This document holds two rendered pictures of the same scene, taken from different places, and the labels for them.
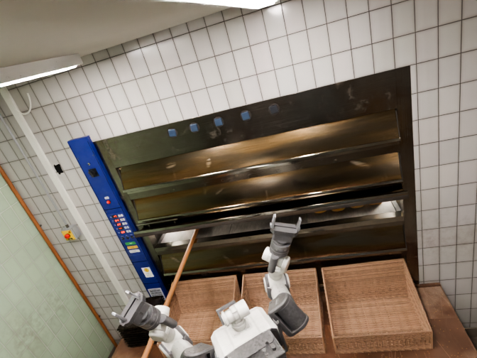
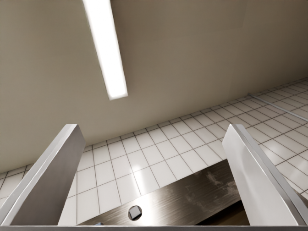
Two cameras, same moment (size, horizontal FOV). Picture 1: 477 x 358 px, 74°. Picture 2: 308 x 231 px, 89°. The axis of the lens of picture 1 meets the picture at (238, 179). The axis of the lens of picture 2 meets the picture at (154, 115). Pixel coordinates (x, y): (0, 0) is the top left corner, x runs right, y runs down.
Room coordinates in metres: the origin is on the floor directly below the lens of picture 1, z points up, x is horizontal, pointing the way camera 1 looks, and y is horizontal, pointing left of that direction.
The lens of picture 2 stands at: (1.06, -0.11, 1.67)
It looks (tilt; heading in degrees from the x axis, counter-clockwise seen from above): 52 degrees up; 317
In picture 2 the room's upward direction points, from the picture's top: 38 degrees counter-clockwise
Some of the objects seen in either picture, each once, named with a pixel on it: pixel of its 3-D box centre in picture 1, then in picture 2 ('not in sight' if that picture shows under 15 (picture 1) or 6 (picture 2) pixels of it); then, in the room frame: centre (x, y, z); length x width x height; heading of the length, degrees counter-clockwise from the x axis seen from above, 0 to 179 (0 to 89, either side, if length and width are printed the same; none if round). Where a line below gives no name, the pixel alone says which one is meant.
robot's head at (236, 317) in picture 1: (236, 314); not in sight; (0.97, 0.17, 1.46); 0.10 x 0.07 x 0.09; 107
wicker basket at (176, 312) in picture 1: (201, 315); not in sight; (1.77, 0.56, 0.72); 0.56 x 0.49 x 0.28; 75
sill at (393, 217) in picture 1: (267, 233); not in sight; (1.88, -0.08, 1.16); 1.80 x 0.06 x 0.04; 74
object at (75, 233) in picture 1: (71, 232); not in sight; (2.24, 1.38, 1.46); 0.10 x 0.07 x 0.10; 74
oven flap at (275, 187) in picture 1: (253, 190); not in sight; (1.86, -0.08, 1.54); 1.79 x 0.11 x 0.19; 74
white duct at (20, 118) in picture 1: (84, 229); not in sight; (2.24, 1.27, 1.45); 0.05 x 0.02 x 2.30; 74
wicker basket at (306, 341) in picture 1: (280, 310); not in sight; (1.60, -0.01, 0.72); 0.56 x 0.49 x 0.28; 73
